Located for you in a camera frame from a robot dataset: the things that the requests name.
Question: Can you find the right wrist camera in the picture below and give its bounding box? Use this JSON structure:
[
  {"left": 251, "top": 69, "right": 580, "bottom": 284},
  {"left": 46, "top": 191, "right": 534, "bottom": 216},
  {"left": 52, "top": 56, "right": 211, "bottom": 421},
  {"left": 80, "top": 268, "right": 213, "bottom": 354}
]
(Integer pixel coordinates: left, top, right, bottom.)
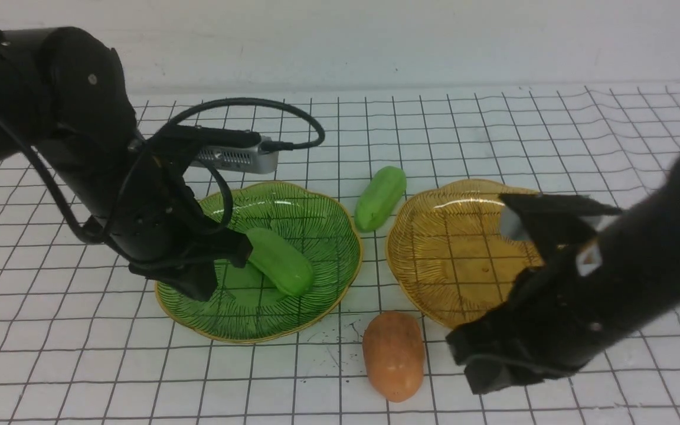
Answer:
[{"left": 498, "top": 193, "right": 623, "bottom": 260}]

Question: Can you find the green glass leaf plate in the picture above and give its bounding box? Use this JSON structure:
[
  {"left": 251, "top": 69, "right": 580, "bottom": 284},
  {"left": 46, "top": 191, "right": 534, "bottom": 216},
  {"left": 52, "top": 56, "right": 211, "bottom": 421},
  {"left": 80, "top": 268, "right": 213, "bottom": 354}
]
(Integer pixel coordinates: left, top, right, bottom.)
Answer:
[{"left": 155, "top": 181, "right": 362, "bottom": 344}]

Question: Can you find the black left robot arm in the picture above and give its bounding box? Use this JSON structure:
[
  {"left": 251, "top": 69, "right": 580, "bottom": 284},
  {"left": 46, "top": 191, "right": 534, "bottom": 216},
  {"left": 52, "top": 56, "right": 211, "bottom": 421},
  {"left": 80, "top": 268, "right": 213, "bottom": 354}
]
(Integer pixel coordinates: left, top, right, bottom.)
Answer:
[{"left": 0, "top": 27, "right": 249, "bottom": 300}]

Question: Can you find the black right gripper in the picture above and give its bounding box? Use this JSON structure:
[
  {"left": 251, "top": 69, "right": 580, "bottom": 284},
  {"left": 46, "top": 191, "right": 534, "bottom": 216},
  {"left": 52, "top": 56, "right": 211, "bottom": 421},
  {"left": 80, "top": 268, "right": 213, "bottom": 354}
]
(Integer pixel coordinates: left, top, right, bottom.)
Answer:
[{"left": 446, "top": 250, "right": 642, "bottom": 395}]

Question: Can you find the amber glass leaf plate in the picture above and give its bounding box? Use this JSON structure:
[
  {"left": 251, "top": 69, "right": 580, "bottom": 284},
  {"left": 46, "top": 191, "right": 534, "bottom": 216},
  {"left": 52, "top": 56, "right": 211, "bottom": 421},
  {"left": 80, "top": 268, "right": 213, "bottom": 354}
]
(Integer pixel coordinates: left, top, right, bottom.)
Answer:
[{"left": 385, "top": 179, "right": 543, "bottom": 329}]

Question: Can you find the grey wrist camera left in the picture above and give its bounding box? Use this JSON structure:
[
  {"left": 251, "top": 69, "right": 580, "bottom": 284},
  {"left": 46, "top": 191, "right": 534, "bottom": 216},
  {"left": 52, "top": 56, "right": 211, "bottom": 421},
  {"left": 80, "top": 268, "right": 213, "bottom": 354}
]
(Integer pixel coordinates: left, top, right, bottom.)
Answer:
[{"left": 191, "top": 136, "right": 280, "bottom": 175}]

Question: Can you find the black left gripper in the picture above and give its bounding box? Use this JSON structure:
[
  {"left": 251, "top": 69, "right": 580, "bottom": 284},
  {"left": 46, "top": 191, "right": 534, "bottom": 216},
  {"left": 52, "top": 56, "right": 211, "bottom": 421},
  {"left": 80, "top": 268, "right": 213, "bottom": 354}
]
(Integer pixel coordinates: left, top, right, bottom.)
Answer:
[{"left": 103, "top": 171, "right": 253, "bottom": 302}]

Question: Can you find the brown potato front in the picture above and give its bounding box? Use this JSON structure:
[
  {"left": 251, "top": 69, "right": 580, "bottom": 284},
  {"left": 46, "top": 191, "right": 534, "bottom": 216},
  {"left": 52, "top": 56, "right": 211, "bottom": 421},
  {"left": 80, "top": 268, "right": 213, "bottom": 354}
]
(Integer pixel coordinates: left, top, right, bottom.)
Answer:
[{"left": 362, "top": 311, "right": 426, "bottom": 403}]

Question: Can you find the black camera cable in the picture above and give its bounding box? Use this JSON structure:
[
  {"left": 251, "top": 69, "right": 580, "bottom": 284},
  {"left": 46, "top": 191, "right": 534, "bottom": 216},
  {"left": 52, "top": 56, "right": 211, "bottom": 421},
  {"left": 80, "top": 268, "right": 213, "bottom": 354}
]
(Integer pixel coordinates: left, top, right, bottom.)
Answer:
[{"left": 0, "top": 0, "right": 326, "bottom": 246}]

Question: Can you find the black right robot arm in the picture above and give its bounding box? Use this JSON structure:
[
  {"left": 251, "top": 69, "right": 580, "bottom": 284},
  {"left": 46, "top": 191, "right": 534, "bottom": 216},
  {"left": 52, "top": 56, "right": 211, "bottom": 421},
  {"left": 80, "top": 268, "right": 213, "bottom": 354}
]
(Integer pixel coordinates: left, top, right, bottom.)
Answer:
[{"left": 446, "top": 156, "right": 680, "bottom": 395}]

